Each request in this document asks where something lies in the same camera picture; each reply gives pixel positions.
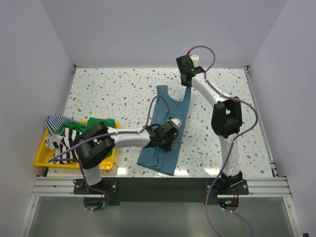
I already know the blue ribbed tank top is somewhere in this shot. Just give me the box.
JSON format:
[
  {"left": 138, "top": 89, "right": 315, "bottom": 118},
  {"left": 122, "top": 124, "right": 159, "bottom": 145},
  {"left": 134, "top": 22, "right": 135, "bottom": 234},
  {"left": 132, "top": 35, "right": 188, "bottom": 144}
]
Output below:
[{"left": 137, "top": 85, "right": 191, "bottom": 175}]

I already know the black white striped tank top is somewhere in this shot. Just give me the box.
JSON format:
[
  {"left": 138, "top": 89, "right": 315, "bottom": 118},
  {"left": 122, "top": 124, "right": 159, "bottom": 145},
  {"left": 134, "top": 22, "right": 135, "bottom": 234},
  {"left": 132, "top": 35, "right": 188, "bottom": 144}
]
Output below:
[{"left": 45, "top": 127, "right": 81, "bottom": 164}]

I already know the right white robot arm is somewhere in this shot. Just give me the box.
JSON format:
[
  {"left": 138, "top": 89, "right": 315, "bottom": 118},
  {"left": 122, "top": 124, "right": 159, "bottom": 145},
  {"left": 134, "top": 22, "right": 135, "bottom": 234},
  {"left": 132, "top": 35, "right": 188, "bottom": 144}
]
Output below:
[{"left": 176, "top": 55, "right": 243, "bottom": 194}]

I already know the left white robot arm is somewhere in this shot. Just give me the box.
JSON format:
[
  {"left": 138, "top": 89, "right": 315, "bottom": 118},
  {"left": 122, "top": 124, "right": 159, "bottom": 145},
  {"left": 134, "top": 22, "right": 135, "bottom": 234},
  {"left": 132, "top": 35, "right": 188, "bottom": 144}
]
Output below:
[{"left": 74, "top": 118, "right": 182, "bottom": 194}]

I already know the green tank top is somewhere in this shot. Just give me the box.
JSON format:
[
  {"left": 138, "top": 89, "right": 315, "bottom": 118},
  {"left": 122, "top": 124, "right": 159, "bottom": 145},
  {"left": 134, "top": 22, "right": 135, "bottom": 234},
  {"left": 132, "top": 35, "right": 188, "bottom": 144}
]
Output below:
[{"left": 58, "top": 117, "right": 118, "bottom": 158}]

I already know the blue white striped tank top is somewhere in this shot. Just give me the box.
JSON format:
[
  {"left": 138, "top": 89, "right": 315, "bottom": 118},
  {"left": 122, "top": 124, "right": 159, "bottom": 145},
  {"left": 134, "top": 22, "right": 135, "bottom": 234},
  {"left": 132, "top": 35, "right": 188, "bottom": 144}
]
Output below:
[{"left": 45, "top": 114, "right": 77, "bottom": 135}]

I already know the yellow plastic tray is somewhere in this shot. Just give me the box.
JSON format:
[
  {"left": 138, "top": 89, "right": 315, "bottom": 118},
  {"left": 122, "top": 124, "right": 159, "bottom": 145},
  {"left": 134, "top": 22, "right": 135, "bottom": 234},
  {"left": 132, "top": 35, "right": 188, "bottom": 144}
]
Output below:
[{"left": 34, "top": 129, "right": 116, "bottom": 171}]

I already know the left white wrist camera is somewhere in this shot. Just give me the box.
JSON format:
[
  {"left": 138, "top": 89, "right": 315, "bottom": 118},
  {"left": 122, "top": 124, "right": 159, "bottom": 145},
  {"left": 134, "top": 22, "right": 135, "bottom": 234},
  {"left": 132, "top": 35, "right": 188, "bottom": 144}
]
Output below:
[{"left": 170, "top": 118, "right": 182, "bottom": 128}]

